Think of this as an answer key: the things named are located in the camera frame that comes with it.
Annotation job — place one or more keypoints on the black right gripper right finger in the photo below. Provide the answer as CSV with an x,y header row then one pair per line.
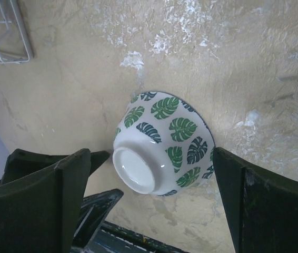
x,y
261,206

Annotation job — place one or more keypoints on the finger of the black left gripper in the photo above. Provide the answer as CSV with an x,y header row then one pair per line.
x,y
22,163
93,212

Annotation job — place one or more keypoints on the white wire dish rack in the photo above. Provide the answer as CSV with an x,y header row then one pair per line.
x,y
15,45

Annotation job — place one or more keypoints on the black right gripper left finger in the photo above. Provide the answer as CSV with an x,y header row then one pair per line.
x,y
39,212

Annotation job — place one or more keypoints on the black table front rail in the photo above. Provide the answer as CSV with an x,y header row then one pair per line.
x,y
110,237

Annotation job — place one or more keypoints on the green leaf pattern bowl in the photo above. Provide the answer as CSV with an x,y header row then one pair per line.
x,y
162,146

